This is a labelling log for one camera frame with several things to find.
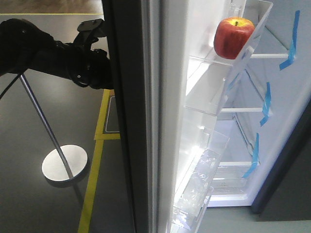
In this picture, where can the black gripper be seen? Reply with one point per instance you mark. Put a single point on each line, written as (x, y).
(87, 66)

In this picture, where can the fridge door with white liner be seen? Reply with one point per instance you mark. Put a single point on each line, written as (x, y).
(149, 43)

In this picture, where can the red yellow apple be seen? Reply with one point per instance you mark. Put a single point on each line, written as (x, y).
(231, 35)

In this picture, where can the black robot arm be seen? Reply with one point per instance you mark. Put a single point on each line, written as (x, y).
(24, 46)

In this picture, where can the dark grey fridge body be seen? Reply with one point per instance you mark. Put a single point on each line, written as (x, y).
(270, 113)

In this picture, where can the black floor sign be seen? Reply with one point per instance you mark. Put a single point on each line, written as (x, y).
(112, 123)

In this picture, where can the yellow floor tape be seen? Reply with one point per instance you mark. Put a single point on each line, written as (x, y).
(29, 203)

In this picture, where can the silver floor stand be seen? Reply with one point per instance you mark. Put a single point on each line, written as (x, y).
(65, 163)

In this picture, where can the clear upper door bin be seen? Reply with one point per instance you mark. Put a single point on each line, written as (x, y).
(210, 77)

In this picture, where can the clear door bin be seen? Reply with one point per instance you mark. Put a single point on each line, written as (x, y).
(197, 164)
(210, 77)

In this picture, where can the clear lower door bin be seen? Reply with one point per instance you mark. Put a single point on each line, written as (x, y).
(197, 164)

